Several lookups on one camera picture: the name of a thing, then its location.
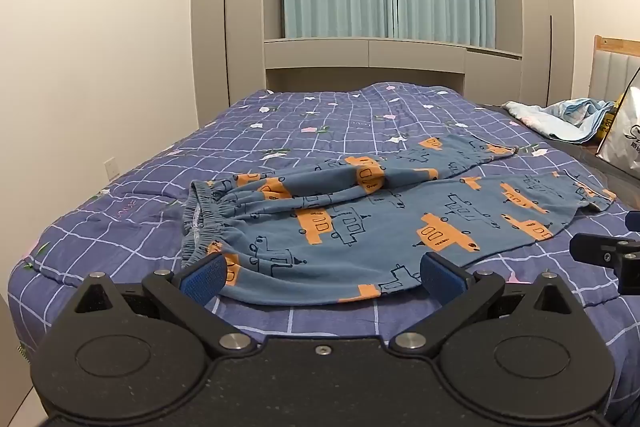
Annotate tall beige wardrobe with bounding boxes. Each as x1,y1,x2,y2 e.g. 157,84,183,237
510,0,576,118
190,0,266,130

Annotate yellow packet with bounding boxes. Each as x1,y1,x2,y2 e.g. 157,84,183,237
596,93,628,144

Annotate padded wooden headboard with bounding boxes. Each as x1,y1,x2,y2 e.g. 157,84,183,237
588,34,640,104

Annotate blue pants with orange print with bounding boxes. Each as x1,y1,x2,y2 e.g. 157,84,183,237
181,133,617,306

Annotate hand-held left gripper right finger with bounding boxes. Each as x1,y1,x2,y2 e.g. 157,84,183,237
389,253,573,355

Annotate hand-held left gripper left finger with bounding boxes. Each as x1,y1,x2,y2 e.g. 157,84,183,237
75,253,256,356

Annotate purple checked floral blanket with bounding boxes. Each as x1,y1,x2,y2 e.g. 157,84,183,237
7,82,640,370

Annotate light blue crumpled cloth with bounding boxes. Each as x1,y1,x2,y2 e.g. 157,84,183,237
501,97,615,144

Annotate white plastic bag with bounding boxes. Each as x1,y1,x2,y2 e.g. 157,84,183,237
596,67,640,181

